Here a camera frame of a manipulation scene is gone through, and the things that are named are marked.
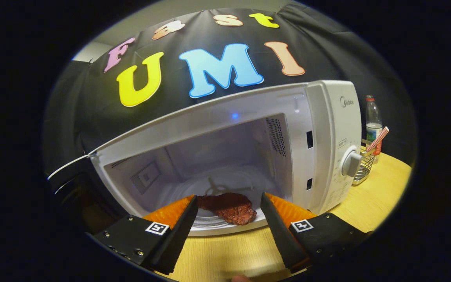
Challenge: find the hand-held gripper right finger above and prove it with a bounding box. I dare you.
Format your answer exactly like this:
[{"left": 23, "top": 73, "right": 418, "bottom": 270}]
[{"left": 260, "top": 192, "right": 373, "bottom": 274}]

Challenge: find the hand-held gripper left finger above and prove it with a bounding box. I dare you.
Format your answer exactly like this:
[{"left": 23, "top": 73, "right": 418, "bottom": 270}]
[{"left": 92, "top": 195, "right": 198, "bottom": 275}]

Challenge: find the red meat steak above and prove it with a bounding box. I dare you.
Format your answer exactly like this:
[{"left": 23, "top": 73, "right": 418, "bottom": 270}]
[{"left": 196, "top": 192, "right": 257, "bottom": 226}]

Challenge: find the white toaster oven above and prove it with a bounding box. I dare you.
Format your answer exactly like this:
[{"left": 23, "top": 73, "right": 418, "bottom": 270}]
[{"left": 47, "top": 80, "right": 363, "bottom": 237}]

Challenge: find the glass turntable plate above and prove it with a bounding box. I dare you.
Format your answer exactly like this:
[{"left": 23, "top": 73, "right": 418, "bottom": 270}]
[{"left": 163, "top": 166, "right": 285, "bottom": 230}]

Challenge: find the red checked straw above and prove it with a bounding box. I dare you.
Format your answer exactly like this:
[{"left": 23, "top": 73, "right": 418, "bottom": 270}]
[{"left": 365, "top": 126, "right": 390, "bottom": 152}]

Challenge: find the clear plastic water bottle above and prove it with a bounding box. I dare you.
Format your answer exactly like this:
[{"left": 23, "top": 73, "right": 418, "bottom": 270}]
[{"left": 365, "top": 94, "right": 383, "bottom": 164}]

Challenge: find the metal wire basket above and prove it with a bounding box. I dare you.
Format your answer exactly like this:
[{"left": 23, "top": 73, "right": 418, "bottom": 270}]
[{"left": 352, "top": 138, "right": 375, "bottom": 186}]

